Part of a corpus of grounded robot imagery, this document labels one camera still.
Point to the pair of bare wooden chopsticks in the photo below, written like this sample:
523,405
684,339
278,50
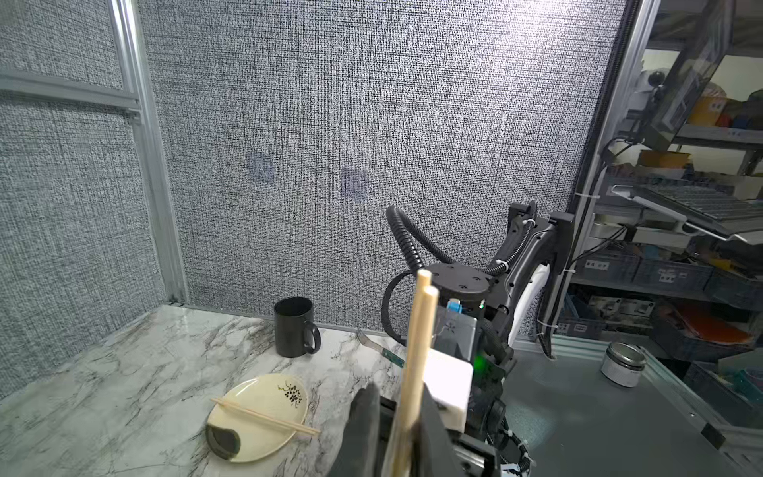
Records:
266,418

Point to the small metal tin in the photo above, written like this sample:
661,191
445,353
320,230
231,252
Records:
623,364

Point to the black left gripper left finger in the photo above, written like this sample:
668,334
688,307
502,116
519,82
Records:
358,452

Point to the black mug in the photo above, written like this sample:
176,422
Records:
295,332

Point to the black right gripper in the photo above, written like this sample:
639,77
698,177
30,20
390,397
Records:
488,446

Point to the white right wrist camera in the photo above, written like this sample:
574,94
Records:
449,370

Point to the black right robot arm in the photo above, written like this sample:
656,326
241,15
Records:
480,315

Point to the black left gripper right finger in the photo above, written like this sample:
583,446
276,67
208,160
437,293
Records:
435,455

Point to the storage shelf with clutter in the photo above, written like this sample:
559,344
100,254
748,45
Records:
668,255

